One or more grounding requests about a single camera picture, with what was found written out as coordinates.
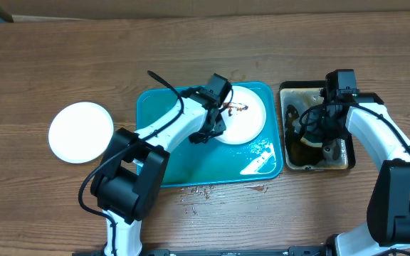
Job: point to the teal plastic tray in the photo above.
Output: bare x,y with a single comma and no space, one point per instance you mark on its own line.
214,162

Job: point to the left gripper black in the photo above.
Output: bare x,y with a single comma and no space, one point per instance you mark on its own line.
219,129

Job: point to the black soapy water tray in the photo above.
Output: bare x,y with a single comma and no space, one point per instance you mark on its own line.
295,98

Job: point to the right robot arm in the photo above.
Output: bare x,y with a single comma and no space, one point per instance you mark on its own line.
386,230

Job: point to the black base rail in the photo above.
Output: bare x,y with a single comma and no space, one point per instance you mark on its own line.
322,250

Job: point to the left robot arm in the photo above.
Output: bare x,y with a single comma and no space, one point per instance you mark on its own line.
126,183

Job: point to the white plate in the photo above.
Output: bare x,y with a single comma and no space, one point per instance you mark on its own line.
80,132
244,116

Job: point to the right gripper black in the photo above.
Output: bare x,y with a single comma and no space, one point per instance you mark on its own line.
313,129

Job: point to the green and yellow sponge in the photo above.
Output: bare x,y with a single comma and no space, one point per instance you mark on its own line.
311,141

